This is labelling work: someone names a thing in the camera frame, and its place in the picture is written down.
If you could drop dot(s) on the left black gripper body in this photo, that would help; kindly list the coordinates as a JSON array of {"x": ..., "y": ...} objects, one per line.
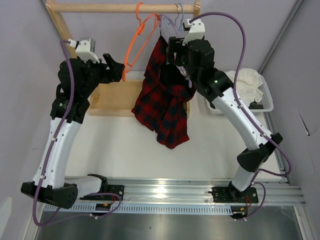
[{"x": 96, "y": 74}]

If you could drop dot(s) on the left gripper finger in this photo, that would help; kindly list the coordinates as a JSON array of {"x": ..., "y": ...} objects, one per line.
[
  {"x": 115, "y": 71},
  {"x": 109, "y": 60}
]

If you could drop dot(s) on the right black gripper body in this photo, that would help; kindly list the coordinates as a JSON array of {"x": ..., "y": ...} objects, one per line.
[{"x": 190, "y": 67}]

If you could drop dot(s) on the lilac plastic hanger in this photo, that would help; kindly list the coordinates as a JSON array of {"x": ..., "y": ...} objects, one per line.
[{"x": 168, "y": 28}]

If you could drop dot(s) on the red black plaid skirt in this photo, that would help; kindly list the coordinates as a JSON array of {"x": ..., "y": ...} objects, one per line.
[{"x": 160, "y": 104}]

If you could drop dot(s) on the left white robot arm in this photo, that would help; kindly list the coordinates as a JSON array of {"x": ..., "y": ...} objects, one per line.
[{"x": 78, "y": 79}]

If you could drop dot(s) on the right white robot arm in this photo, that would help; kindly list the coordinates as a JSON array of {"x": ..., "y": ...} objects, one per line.
[{"x": 218, "y": 89}]

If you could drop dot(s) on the wooden clothes rack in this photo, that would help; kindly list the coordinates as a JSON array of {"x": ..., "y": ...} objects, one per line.
[{"x": 114, "y": 99}]

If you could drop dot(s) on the white crumpled cloth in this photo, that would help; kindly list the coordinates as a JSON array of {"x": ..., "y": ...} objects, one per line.
[{"x": 247, "y": 83}]

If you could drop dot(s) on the black garment in basket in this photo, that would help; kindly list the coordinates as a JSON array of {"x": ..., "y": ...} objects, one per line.
[{"x": 256, "y": 106}]

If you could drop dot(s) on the white plastic basket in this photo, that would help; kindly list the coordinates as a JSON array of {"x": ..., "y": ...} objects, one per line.
[{"x": 264, "y": 106}]

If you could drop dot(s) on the light blue wire hanger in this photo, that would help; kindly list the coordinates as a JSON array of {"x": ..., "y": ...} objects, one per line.
[{"x": 182, "y": 15}]

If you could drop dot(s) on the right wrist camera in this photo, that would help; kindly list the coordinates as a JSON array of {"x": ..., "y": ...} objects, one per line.
[{"x": 196, "y": 30}]

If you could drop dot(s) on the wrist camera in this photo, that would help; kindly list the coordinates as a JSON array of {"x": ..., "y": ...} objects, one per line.
[
  {"x": 85, "y": 49},
  {"x": 196, "y": 30}
]

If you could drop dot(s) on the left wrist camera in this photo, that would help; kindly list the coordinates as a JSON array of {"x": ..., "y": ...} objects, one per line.
[{"x": 85, "y": 49}]

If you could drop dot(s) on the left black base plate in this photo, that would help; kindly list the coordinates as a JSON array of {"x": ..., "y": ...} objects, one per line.
[{"x": 115, "y": 189}]

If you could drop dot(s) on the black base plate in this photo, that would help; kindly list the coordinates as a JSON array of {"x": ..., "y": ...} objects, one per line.
[
  {"x": 115, "y": 189},
  {"x": 229, "y": 194}
]

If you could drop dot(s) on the aluminium mounting rail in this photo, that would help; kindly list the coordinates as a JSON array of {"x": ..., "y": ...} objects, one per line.
[{"x": 196, "y": 191}]

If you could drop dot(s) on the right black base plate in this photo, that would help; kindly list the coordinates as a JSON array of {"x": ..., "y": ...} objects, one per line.
[{"x": 229, "y": 194}]

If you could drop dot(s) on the slotted cable duct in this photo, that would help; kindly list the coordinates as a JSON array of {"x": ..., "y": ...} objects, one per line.
[{"x": 134, "y": 208}]

